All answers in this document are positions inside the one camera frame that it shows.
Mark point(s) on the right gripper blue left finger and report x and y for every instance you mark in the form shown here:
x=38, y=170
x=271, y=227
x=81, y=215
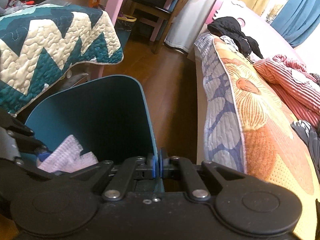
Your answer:
x=152, y=163

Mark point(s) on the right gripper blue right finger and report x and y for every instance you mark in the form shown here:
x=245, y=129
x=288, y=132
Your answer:
x=164, y=163

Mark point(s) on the white paper towel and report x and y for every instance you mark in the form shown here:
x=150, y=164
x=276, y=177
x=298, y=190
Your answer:
x=67, y=158

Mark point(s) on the dark teal trash bin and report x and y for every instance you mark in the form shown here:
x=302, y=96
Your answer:
x=108, y=116

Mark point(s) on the orange floral bed quilt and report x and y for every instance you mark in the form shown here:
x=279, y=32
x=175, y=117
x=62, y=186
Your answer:
x=245, y=126

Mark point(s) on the teal cream zigzag quilt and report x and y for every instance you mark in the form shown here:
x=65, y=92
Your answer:
x=39, y=44

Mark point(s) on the yellow rimmed basket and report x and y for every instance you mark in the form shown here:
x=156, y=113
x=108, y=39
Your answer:
x=125, y=22

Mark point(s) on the white curtain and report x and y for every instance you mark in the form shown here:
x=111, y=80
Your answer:
x=187, y=25

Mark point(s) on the black clothing on bed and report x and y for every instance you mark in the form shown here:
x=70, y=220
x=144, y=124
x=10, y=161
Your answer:
x=229, y=26

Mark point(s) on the dark wooden chair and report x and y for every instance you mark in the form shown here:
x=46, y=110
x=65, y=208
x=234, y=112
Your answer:
x=162, y=14

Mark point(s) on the dark patterned clothing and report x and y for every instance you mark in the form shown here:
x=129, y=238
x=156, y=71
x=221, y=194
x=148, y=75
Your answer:
x=310, y=136

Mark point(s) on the red striped blanket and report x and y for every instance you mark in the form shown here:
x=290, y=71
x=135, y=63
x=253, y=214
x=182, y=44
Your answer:
x=298, y=89

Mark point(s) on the blue curtain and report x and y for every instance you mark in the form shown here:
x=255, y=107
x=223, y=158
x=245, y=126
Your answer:
x=297, y=20

